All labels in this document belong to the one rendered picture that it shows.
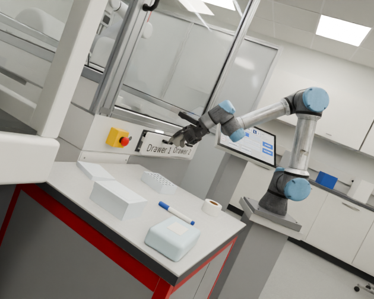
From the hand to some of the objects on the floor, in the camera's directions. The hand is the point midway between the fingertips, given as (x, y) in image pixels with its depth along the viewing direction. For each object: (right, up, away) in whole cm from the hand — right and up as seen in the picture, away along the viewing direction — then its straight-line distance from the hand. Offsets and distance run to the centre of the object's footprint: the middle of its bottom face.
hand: (170, 141), depth 145 cm
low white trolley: (-34, -90, -36) cm, 103 cm away
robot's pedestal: (+23, -108, +18) cm, 112 cm away
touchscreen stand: (+13, -95, +89) cm, 131 cm away
